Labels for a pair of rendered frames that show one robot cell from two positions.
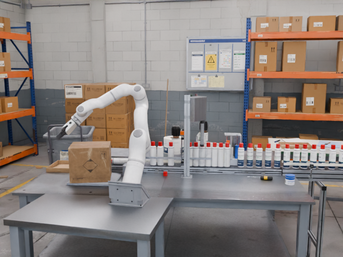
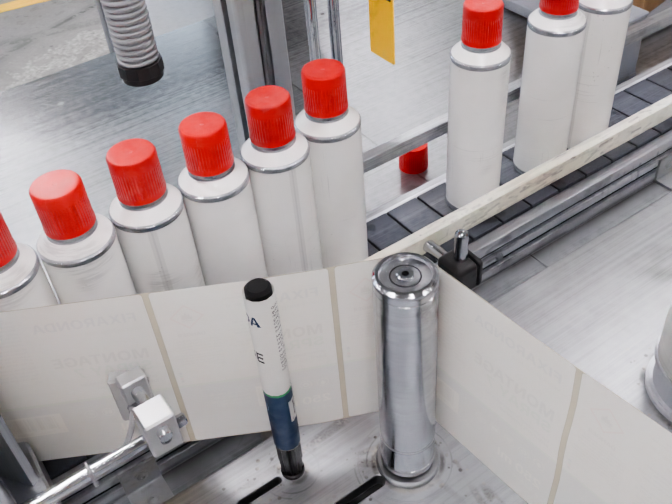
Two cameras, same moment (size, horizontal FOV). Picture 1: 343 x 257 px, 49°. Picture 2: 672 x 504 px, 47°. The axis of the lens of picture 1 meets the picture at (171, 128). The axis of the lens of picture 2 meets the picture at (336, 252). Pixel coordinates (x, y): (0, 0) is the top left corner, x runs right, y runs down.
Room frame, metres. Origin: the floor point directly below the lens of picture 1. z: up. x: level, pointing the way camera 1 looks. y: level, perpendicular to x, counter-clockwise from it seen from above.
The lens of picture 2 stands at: (3.52, -0.46, 1.37)
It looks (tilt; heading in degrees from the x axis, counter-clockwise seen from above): 42 degrees down; 144
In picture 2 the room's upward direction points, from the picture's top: 5 degrees counter-clockwise
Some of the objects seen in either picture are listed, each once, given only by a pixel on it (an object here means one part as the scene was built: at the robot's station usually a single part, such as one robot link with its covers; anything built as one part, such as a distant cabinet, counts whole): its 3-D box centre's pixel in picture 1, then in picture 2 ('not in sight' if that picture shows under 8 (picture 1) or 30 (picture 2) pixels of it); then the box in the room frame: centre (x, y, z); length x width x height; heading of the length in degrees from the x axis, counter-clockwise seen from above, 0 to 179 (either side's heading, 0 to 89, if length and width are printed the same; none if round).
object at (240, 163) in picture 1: (241, 155); not in sight; (3.07, -0.58, 0.98); 0.05 x 0.05 x 0.20
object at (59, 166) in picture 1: (68, 166); not in sight; (3.20, 0.90, 0.85); 0.30 x 0.26 x 0.04; 85
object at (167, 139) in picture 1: (173, 145); not in sight; (3.62, -0.02, 0.95); 0.20 x 0.20 x 0.14
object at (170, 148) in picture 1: (170, 153); (477, 110); (3.12, 0.00, 0.98); 0.05 x 0.05 x 0.20
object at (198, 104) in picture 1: (195, 108); not in sight; (3.02, -0.19, 1.38); 0.17 x 0.10 x 0.19; 140
